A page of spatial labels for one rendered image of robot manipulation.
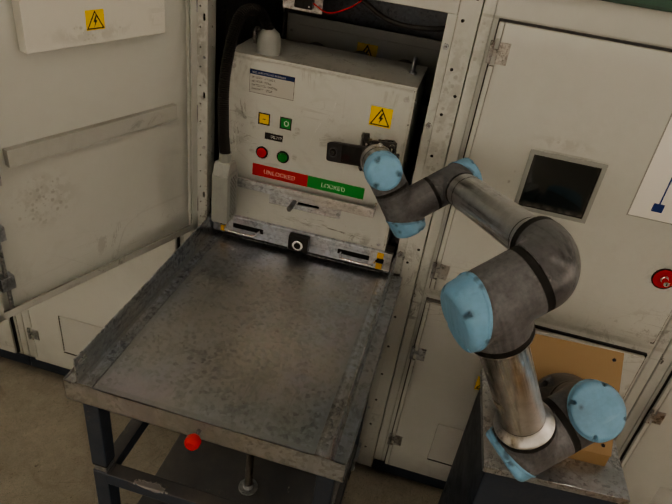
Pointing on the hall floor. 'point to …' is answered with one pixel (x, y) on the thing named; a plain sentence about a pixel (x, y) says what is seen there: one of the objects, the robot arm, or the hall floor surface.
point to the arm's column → (454, 487)
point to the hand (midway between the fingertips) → (360, 146)
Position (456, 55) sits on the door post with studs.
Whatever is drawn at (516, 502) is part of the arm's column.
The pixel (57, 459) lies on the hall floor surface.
